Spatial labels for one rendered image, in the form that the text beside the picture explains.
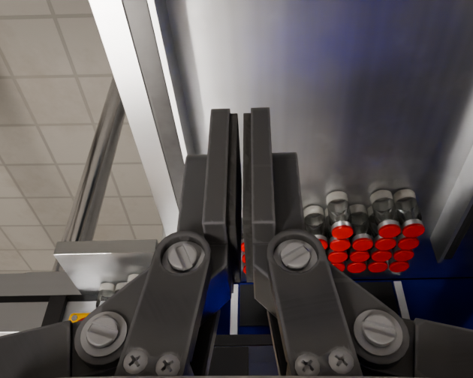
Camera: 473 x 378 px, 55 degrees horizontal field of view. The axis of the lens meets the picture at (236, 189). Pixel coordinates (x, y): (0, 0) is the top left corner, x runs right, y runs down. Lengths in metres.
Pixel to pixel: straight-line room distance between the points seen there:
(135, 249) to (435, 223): 0.35
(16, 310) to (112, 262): 0.18
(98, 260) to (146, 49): 0.34
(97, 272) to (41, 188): 1.39
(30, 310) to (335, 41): 0.55
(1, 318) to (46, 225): 1.51
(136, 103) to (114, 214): 1.67
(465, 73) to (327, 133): 0.12
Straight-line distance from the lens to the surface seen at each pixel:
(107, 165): 0.93
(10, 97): 1.69
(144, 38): 0.34
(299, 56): 0.36
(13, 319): 0.73
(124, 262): 0.61
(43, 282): 0.74
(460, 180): 0.49
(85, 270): 0.64
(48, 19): 1.46
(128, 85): 0.39
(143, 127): 0.42
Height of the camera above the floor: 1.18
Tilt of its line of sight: 40 degrees down
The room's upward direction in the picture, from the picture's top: 179 degrees counter-clockwise
